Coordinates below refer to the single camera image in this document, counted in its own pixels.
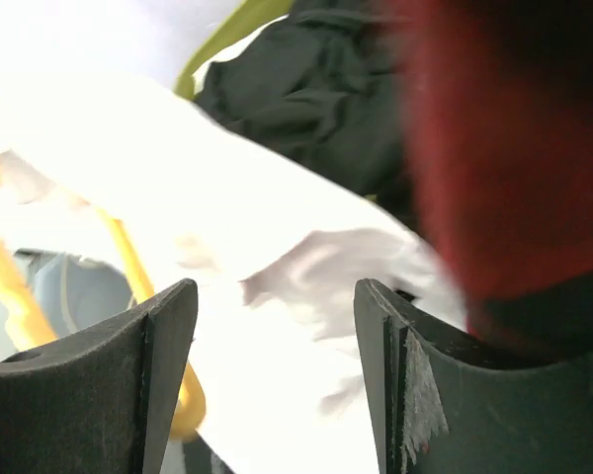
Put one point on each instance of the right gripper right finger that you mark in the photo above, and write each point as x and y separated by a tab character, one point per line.
443	402

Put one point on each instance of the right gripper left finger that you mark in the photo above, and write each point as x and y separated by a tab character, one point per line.
101	400

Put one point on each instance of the thin natural wooden hanger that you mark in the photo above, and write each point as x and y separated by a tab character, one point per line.
28	328

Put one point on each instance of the white button-up shirt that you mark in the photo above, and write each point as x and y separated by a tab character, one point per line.
275	249

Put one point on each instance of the red black plaid shirt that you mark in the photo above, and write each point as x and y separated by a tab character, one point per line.
500	133

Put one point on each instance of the black garment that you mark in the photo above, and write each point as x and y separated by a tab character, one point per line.
320	87

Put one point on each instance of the olive green laundry basket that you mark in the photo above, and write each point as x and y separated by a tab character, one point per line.
245	19

